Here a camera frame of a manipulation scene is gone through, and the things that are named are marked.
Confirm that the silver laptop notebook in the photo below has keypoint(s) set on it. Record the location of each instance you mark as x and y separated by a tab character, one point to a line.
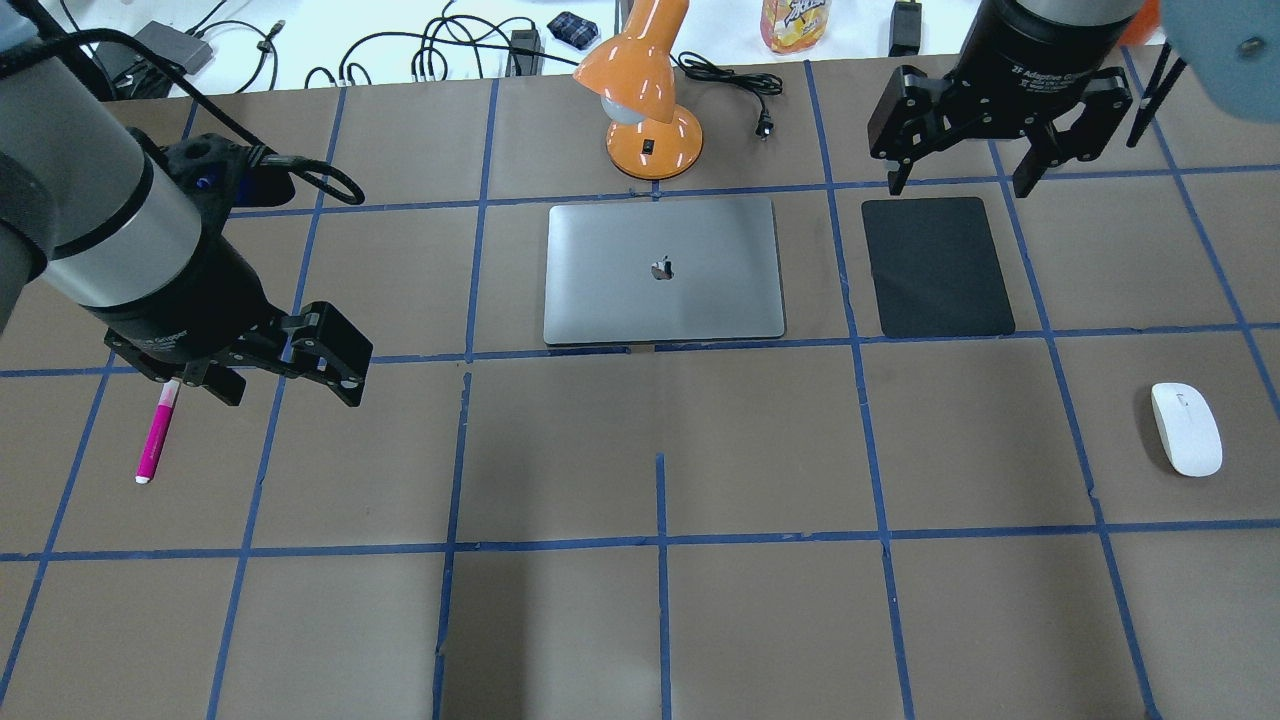
702	269

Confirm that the orange desk lamp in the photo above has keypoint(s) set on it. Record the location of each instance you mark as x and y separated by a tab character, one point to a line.
650	136

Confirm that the white computer mouse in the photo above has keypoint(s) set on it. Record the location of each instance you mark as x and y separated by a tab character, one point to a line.
1187	429

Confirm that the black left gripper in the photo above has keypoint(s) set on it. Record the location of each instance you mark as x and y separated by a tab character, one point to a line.
192	298

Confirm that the yellow drink bottle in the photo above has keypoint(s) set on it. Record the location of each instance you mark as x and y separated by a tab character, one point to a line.
788	27

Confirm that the black mousepad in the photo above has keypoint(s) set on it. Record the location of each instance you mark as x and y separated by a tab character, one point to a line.
935	269

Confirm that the black power adapter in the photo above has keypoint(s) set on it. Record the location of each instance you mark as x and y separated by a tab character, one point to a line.
906	29

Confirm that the pink highlighter pen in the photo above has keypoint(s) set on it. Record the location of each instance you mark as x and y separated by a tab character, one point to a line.
153	447

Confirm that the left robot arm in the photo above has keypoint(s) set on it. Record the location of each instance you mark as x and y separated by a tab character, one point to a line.
132	231

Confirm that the dark blue pouch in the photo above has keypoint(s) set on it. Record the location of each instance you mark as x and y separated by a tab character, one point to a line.
573	30

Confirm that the grey usb hub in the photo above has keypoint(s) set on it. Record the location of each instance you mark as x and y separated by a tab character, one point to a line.
184	50

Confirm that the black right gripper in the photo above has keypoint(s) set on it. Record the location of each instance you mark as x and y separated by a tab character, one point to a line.
1040	45

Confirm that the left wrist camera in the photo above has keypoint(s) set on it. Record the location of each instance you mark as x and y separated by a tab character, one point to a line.
218	175

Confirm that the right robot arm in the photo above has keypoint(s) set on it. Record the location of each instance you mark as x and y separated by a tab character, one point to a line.
1230	45

